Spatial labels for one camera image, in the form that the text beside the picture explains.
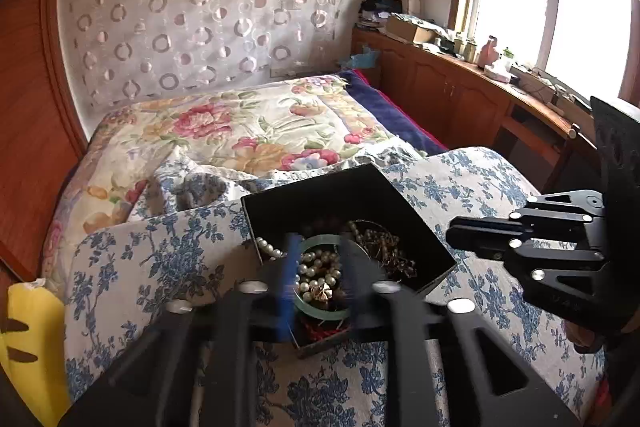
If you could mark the pink figurine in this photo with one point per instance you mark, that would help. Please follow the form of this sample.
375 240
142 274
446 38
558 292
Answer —
489 52

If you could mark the pink floral quilt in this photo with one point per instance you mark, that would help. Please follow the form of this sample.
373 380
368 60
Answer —
240 132

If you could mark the circle-patterned sheer curtain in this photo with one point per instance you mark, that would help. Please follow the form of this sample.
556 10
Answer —
200 7

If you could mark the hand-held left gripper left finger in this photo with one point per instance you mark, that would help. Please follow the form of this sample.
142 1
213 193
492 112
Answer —
286 292

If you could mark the black jewelry box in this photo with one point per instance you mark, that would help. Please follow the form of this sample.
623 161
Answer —
360 192

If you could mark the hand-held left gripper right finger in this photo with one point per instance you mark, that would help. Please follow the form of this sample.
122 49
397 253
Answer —
354 287

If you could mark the purple blanket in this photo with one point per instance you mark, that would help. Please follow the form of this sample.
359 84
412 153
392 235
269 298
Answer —
395 117

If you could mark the yellow plush toy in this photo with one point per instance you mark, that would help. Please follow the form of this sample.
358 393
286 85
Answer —
30 357

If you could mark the person's right hand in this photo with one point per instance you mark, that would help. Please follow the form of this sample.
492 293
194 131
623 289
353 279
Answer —
582 337

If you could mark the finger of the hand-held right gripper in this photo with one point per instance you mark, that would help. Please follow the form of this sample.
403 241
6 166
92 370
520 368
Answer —
550 222
560 282

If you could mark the wooden side cabinet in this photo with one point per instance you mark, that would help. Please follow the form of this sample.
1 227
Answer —
440 92

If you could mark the teal crumpled paper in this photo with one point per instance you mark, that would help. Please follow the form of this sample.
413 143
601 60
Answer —
359 58

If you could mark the gold flower ornament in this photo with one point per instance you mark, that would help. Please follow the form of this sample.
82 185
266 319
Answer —
322 292

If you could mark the cardboard box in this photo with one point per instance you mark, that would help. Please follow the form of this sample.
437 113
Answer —
407 29

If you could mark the blue floral blanket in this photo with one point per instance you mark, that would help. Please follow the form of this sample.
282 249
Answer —
150 267

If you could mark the row of small bottles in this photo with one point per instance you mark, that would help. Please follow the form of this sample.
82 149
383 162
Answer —
462 48

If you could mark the pile of dark clothes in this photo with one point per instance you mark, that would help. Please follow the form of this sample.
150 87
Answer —
380 9

